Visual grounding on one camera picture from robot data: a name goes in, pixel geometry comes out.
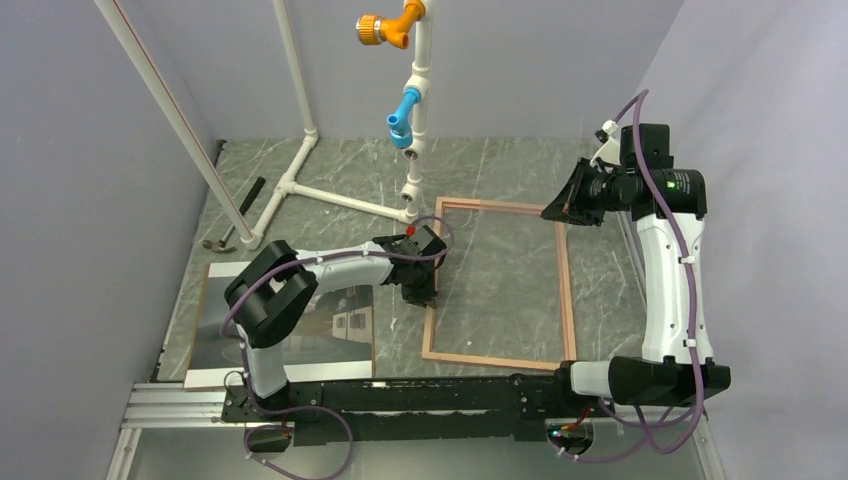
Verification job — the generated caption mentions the clear glass pane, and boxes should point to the clear glass pane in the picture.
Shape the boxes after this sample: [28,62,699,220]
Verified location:
[425,138,644,362]

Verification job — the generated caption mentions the photo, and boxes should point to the photo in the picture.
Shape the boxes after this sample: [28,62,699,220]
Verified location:
[183,261,375,390]

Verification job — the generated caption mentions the pink wooden picture frame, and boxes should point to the pink wooden picture frame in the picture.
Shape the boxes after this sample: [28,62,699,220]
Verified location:
[421,196,577,371]

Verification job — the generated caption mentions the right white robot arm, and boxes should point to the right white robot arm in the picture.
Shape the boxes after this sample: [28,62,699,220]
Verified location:
[541,120,731,415]

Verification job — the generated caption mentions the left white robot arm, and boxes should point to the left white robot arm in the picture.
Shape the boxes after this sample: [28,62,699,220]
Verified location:
[224,226,450,420]

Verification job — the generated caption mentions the blue nozzle fitting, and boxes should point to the blue nozzle fitting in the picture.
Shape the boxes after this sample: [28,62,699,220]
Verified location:
[386,86,422,149]

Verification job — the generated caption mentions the white PVC pipe stand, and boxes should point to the white PVC pipe stand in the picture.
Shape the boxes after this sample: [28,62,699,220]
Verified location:
[96,1,435,250]

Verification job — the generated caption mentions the orange nozzle fitting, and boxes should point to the orange nozzle fitting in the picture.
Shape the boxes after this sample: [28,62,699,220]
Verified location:
[355,0,428,50]

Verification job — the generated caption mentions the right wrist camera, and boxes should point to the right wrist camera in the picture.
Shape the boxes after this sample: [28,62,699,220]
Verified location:
[590,119,620,167]

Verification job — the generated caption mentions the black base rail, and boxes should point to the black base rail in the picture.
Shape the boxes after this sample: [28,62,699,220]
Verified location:
[221,374,601,446]

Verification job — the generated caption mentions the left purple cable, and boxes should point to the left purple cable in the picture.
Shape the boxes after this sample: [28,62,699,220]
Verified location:
[219,215,456,480]

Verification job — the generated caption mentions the aluminium extrusion rail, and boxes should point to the aluminium extrusion rail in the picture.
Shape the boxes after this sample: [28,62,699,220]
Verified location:
[124,383,262,427]

